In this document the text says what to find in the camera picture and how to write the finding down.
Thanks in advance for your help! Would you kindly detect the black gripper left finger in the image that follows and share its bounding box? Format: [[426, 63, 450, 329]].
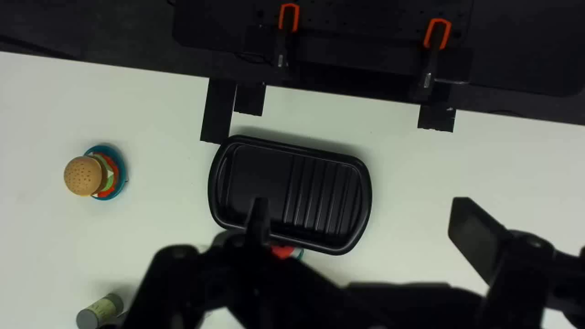
[[243, 196, 270, 247]]

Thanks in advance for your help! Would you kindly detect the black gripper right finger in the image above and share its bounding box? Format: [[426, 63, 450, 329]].
[[448, 196, 521, 289]]

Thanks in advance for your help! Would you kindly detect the plush burger toy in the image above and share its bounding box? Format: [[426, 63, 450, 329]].
[[62, 152, 119, 200]]

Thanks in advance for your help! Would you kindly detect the black ribbed plastic tray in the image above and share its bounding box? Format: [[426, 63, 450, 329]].
[[208, 134, 375, 256]]

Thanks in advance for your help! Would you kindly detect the long black tape strip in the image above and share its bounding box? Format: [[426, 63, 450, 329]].
[[199, 77, 238, 145]]

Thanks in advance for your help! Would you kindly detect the short black tape strip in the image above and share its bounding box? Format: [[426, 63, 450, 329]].
[[417, 101, 459, 134], [232, 83, 269, 117]]

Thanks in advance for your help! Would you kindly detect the teal round plate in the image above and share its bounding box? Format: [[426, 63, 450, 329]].
[[82, 143, 128, 201]]

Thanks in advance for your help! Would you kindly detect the grey green cylinder can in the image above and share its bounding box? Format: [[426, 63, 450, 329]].
[[75, 291, 126, 329]]

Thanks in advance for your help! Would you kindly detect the black mounting board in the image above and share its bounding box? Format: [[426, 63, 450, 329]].
[[172, 0, 477, 86]]

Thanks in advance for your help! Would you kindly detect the orange handled black clamp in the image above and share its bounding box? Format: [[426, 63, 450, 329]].
[[419, 17, 453, 88], [270, 2, 302, 70]]

